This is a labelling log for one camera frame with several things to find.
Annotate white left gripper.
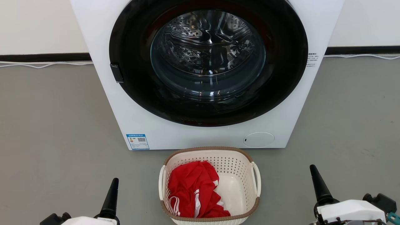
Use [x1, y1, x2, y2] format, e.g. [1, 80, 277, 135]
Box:
[61, 178, 120, 225]

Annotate red garment with white stripes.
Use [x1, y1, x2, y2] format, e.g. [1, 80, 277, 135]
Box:
[167, 161, 231, 218]

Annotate small printed text label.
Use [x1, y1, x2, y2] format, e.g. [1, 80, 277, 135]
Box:
[307, 52, 319, 68]

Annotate round white filter cover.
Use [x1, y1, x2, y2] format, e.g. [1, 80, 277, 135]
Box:
[243, 132, 275, 148]

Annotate black washer door handle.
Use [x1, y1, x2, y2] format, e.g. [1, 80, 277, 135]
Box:
[110, 64, 124, 83]

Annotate white floor cable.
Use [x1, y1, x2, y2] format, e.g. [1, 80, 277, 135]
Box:
[0, 61, 93, 69]
[324, 54, 400, 60]

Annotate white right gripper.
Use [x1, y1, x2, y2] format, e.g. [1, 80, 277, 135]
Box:
[310, 164, 387, 224]

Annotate white front-load washing machine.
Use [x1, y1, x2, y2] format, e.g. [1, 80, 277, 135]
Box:
[70, 0, 345, 151]

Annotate black round washer door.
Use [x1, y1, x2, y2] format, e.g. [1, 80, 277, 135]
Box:
[109, 0, 309, 127]

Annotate blue energy label sticker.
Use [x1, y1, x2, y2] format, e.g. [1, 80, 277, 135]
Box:
[126, 134, 150, 150]

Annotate white perforated laundry basket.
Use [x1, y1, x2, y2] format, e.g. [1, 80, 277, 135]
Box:
[158, 147, 261, 225]

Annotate steel washer drum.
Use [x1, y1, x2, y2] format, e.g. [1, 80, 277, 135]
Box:
[151, 9, 267, 94]

